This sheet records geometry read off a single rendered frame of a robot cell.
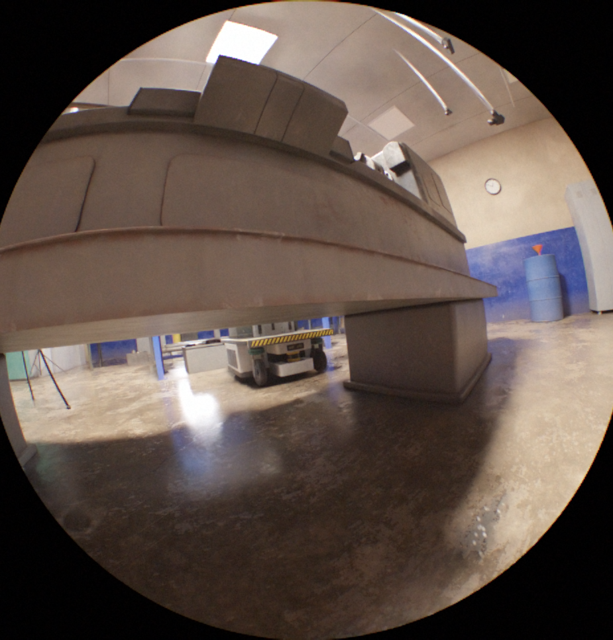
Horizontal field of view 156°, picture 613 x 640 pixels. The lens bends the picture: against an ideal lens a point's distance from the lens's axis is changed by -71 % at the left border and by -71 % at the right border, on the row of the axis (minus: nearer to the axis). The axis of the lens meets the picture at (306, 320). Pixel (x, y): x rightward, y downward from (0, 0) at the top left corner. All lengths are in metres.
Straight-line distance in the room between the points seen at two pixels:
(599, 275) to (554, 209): 1.34
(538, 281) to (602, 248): 1.31
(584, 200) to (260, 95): 4.14
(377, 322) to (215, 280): 0.95
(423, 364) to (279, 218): 0.79
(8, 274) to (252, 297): 0.22
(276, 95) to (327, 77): 2.98
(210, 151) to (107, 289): 0.36
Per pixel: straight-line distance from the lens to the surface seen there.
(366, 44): 3.35
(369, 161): 1.20
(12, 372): 4.66
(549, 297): 3.61
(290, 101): 0.51
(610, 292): 4.11
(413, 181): 1.27
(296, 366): 1.53
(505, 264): 4.36
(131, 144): 0.49
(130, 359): 4.26
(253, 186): 0.44
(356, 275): 0.26
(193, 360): 2.44
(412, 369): 1.01
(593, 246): 4.08
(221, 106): 0.47
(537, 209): 4.58
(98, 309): 0.18
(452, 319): 0.90
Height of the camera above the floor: 0.38
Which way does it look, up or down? 1 degrees up
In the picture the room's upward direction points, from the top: 7 degrees counter-clockwise
